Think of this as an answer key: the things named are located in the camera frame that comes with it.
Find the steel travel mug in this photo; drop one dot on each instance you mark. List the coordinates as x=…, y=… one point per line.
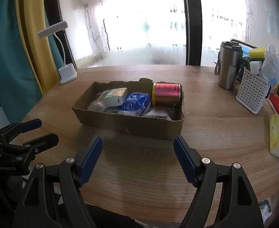
x=227, y=65

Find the tablet with blue screen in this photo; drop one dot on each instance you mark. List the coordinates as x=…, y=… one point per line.
x=244, y=47

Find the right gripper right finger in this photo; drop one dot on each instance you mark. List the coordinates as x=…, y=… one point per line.
x=238, y=204

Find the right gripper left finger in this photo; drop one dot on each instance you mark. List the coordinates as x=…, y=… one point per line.
x=38, y=206

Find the yellow sponge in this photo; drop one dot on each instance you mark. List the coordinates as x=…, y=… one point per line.
x=257, y=53

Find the blue tissue pack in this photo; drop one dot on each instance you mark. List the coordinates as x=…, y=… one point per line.
x=135, y=104

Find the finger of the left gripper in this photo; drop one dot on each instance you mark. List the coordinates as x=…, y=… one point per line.
x=10, y=132
x=25, y=154

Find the cotton swab bag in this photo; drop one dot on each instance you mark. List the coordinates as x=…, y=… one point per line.
x=103, y=103

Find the white perforated basket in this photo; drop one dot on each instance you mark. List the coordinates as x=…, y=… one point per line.
x=252, y=92

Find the green cartoon tissue pack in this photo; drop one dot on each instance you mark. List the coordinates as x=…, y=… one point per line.
x=115, y=97

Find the yellow teal curtain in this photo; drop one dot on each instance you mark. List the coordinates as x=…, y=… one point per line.
x=28, y=64

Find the brown cardboard box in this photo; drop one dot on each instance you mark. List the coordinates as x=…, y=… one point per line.
x=157, y=128

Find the black window frame post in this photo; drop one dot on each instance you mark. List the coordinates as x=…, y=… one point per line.
x=193, y=16

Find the clear plastic bag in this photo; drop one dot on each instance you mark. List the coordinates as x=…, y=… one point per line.
x=269, y=71

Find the white rolled socks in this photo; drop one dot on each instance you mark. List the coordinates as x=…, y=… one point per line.
x=164, y=112

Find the red can yellow lid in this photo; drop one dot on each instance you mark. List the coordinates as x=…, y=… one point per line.
x=166, y=94

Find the white desk lamp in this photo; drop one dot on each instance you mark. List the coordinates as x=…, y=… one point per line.
x=67, y=72

